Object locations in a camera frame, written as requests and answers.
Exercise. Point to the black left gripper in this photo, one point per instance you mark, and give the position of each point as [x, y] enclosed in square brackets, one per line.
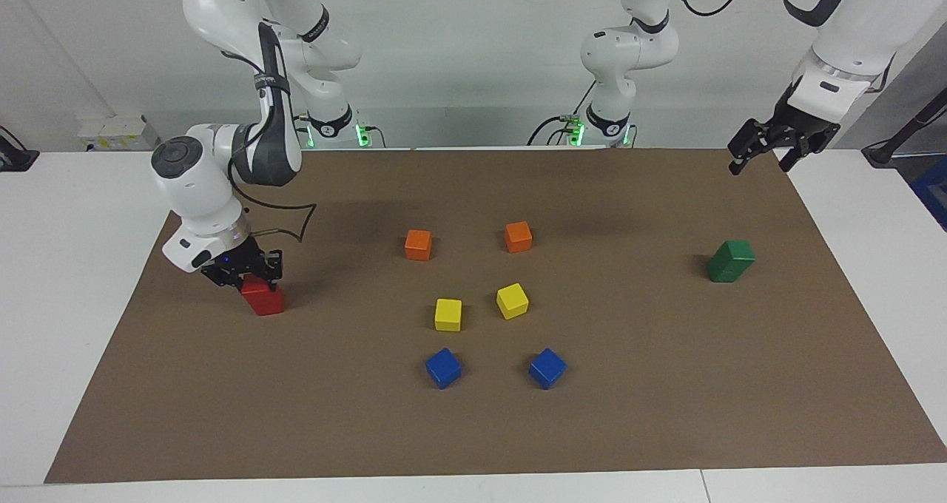
[803, 129]

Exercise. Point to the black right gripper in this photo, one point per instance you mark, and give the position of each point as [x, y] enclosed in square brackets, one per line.
[244, 262]

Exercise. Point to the red wooden block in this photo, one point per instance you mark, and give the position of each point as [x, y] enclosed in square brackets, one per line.
[255, 288]
[268, 305]

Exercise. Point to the green wooden block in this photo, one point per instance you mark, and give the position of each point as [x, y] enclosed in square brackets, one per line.
[737, 251]
[721, 272]

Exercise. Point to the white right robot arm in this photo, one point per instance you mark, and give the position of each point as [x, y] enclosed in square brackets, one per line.
[222, 15]

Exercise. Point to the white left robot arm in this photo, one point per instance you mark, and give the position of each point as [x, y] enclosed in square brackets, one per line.
[629, 44]

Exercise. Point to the orange wooden block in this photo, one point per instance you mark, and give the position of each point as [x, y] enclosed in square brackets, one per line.
[518, 237]
[418, 245]

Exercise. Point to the blue crate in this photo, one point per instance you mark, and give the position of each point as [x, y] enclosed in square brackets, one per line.
[934, 192]

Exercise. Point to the yellow wooden block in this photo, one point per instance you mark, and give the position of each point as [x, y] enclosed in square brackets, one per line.
[512, 301]
[447, 315]

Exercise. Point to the white power strip box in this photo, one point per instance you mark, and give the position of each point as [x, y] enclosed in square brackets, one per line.
[111, 133]

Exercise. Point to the blue wooden block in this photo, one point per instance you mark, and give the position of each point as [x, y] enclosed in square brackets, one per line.
[443, 368]
[547, 368]

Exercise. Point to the brown table mat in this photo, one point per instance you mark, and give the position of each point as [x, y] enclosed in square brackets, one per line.
[473, 429]

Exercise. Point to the black clamp base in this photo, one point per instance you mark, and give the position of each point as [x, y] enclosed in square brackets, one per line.
[15, 159]

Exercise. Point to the black camera stand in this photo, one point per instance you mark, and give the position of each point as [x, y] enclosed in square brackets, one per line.
[899, 137]

